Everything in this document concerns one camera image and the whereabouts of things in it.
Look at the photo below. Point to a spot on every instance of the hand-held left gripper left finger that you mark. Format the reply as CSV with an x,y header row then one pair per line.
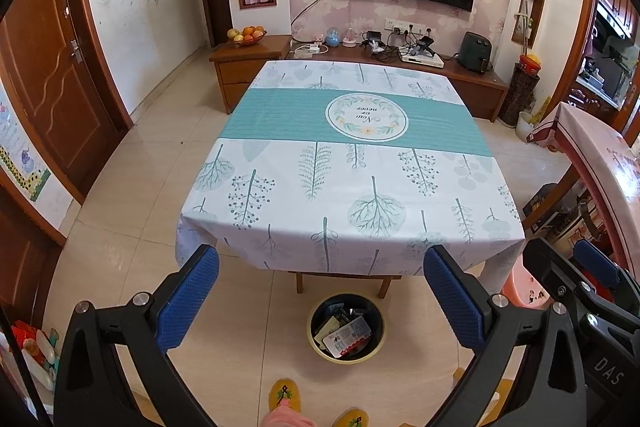
x,y
187,297

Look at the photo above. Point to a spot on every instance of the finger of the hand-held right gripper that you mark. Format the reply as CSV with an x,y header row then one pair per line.
x,y
595,262
555,267

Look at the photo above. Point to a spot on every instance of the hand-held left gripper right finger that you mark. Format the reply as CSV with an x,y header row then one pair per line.
x,y
452,302

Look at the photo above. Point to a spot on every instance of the white red snack packet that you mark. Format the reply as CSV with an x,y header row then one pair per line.
x,y
345,337

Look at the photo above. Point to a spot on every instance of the yellow rimmed trash bin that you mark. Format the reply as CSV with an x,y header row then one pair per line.
x,y
346,357

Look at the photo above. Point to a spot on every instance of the pink plastic stool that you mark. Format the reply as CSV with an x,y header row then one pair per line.
x,y
520,287

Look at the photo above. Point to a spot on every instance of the dark printed box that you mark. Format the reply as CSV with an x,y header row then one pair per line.
x,y
537,207

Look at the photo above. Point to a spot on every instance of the pink striped table cover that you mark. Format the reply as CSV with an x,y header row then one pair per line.
x,y
600,142

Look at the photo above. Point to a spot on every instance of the yellow embroidered slipper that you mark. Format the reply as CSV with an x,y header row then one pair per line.
x,y
285,399
352,418

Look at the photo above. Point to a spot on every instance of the white bucket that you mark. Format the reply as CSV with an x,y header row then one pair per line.
x,y
526,127

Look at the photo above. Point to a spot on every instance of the table with leaf tablecloth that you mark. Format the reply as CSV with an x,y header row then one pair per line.
x,y
350,187

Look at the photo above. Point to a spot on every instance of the yellow broom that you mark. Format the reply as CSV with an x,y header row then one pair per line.
x,y
542,109

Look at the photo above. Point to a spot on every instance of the colourful toy pile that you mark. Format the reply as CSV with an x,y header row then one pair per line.
x,y
35,352

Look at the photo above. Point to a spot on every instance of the brown wooden door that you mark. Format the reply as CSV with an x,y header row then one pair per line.
x,y
25,257

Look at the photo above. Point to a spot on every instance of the dark tall woven basket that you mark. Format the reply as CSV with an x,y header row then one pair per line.
x,y
517,97

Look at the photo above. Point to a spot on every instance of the low wooden tv cabinet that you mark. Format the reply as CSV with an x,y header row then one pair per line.
x,y
480,97

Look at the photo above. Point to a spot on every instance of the red round tin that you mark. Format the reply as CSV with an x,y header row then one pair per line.
x,y
529,64

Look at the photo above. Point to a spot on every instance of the kitchen cabinet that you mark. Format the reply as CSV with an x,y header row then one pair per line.
x,y
615,57

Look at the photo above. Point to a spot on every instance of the wooden side cabinet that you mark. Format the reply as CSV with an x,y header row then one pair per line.
x,y
240,77

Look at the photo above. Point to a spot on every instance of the dark green air fryer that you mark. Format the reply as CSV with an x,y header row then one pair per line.
x,y
475,52

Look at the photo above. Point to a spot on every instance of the white set-top box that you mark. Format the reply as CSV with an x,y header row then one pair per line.
x,y
425,61

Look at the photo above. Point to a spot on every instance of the black charging dock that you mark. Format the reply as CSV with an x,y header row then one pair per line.
x,y
425,44
373,39

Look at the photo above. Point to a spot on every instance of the fruit bowl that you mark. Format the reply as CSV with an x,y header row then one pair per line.
x,y
247,36

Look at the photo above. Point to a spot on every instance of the pink snow globe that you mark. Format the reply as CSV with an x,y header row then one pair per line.
x,y
349,39

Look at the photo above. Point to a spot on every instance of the blue snow globe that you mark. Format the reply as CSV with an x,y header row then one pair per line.
x,y
332,39

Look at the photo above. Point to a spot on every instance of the wooden table frame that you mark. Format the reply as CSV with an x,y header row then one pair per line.
x,y
345,278

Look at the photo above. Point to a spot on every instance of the children's wall poster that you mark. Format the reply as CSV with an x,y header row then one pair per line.
x,y
20,157

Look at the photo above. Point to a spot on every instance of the wooden doorway frame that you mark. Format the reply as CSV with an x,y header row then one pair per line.
x,y
590,7

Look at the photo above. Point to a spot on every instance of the white wall socket row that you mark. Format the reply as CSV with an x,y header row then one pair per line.
x,y
407,28

